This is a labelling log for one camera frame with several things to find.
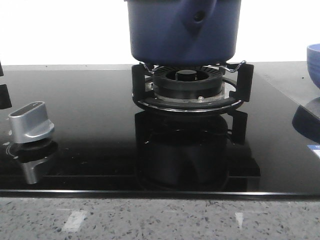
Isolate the light blue bowl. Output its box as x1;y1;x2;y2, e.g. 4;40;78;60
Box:
306;43;320;88

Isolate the blue cooking pot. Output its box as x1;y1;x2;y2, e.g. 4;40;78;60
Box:
126;0;242;67

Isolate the black pot support grate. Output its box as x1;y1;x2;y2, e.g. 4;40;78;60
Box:
131;60;254;115

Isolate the black gas burner head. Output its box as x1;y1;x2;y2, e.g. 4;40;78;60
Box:
152;66;223;99

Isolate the black glass cooktop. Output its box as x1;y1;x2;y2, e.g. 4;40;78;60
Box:
0;61;320;200

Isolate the silver stove knob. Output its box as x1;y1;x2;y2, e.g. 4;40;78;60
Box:
8;101;55;144

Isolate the black left burner grate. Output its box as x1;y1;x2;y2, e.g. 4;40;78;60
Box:
0;62;13;110

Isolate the blue label sticker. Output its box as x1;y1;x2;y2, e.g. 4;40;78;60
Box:
308;144;320;158

